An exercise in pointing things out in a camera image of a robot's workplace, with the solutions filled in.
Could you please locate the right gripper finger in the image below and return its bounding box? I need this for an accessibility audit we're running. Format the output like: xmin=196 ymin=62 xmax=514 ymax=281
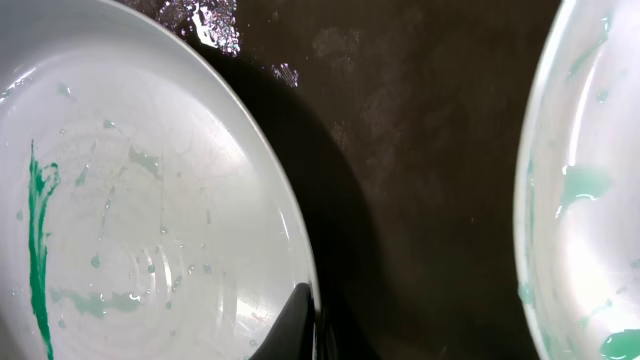
xmin=250 ymin=283 xmax=315 ymax=360

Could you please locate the white plate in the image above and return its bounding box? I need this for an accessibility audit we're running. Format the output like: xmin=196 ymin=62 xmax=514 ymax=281
xmin=1 ymin=1 xmax=320 ymax=359
xmin=513 ymin=0 xmax=639 ymax=360

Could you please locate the large dark serving tray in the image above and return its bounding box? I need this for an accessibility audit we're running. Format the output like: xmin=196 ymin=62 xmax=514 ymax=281
xmin=133 ymin=0 xmax=558 ymax=359

